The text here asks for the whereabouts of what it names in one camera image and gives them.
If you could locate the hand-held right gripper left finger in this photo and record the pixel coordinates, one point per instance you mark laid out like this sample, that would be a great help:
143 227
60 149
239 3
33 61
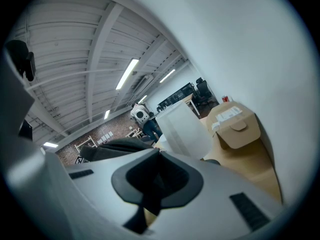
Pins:
100 184

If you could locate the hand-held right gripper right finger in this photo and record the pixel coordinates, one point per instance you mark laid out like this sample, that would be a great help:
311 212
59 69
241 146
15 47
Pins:
212 204

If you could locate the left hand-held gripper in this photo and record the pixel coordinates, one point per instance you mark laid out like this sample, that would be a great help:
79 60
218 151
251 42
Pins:
81 160

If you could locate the dark grey backpack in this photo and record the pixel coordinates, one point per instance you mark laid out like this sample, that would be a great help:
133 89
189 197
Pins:
117 149

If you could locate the white shelf unit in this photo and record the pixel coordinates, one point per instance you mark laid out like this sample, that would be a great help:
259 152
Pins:
86 144

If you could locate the long ceiling light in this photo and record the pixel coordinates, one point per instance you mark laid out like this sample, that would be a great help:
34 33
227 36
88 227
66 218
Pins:
143 98
106 114
167 75
127 74
50 144

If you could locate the person's black shirt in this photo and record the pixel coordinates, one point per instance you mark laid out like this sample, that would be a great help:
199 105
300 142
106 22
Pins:
26 130

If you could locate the cardboard box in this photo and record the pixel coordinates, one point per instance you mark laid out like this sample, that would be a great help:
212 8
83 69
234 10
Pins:
235 131

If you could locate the ceiling air conditioner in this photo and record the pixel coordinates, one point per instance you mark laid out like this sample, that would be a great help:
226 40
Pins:
143 82

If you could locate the red drink can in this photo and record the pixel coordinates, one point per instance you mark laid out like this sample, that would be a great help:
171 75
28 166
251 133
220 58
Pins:
225 98

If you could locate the wooden desk with white legs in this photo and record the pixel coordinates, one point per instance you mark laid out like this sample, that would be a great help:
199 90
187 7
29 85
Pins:
188 97

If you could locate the black display panel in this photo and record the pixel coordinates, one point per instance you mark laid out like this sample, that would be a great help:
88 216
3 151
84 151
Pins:
176 96

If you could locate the black office chair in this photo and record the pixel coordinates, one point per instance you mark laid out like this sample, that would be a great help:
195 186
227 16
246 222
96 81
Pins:
202 89

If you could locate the black head-worn camera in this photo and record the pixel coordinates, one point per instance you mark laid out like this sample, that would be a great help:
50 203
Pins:
31 67

